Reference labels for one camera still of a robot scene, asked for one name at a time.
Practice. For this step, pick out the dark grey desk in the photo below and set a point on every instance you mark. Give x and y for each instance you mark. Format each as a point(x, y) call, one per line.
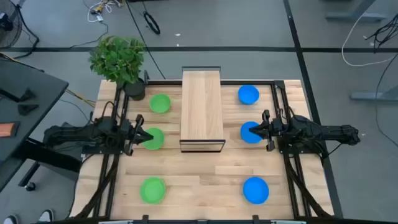
point(28, 93)

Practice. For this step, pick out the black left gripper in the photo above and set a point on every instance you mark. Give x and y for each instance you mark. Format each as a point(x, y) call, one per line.
point(129, 133)

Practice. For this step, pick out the grey desk foot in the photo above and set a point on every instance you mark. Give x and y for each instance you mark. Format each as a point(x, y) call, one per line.
point(373, 95)
point(351, 16)

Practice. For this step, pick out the silver aluminium bracket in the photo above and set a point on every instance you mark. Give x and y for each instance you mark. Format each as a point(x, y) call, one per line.
point(116, 222)
point(287, 222)

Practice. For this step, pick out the green plastic mini bowl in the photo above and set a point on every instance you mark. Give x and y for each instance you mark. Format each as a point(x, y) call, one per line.
point(160, 103)
point(152, 190)
point(157, 141)

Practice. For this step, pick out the orange flat object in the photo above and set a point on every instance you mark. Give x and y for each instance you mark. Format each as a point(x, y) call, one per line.
point(7, 129)

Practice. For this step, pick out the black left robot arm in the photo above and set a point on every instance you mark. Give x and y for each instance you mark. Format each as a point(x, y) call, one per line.
point(77, 133)

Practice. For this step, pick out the green artificial plant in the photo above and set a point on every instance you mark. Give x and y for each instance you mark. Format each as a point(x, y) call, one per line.
point(116, 59)

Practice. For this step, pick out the black plant pot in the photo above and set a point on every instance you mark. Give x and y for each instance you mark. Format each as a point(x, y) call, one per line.
point(135, 91)

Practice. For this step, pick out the wooden shelf with black frame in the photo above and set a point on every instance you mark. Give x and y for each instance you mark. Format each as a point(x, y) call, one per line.
point(202, 105)

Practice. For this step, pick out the black triangular bracket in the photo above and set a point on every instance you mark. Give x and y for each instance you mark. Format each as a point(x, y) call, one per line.
point(28, 96)

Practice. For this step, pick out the black aluminium table frame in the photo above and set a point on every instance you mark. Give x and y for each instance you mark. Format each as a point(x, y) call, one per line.
point(248, 83)

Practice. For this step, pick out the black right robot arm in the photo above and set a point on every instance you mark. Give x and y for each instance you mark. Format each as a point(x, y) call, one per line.
point(326, 132)

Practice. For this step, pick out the black floor fan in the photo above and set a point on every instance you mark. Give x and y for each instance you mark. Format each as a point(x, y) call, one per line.
point(4, 21)

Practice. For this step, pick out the person's shoe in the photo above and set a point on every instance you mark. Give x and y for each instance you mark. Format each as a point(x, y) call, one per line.
point(11, 220)
point(46, 215)

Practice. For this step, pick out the blue plastic mini bowl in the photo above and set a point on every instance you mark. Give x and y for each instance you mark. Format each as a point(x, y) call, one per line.
point(248, 94)
point(256, 190)
point(247, 139)

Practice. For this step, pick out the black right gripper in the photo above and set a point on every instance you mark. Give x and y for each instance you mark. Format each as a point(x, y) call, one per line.
point(275, 129)

